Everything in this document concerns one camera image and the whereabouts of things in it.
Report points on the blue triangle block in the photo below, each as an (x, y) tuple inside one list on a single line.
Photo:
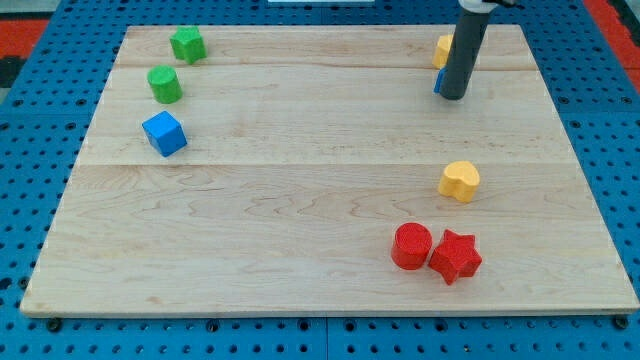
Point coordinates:
[(439, 81)]

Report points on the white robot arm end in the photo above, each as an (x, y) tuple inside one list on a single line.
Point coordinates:
[(485, 6)]

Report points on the light wooden board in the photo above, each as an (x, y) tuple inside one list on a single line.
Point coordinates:
[(308, 146)]

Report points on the red cylinder block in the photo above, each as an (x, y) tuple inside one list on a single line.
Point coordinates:
[(411, 246)]

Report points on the yellow heart block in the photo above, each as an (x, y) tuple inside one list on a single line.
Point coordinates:
[(459, 180)]

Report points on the red star block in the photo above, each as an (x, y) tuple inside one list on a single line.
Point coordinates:
[(455, 256)]

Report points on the blue cube block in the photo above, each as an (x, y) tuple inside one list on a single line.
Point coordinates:
[(165, 133)]

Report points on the yellow block behind tool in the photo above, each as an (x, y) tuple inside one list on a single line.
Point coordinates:
[(442, 50)]

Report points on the green cylinder block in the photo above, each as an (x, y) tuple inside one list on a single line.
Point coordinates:
[(164, 84)]

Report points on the green star block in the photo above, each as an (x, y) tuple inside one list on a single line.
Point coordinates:
[(188, 44)]

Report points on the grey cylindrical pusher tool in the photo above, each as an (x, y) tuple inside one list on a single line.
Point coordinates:
[(466, 43)]

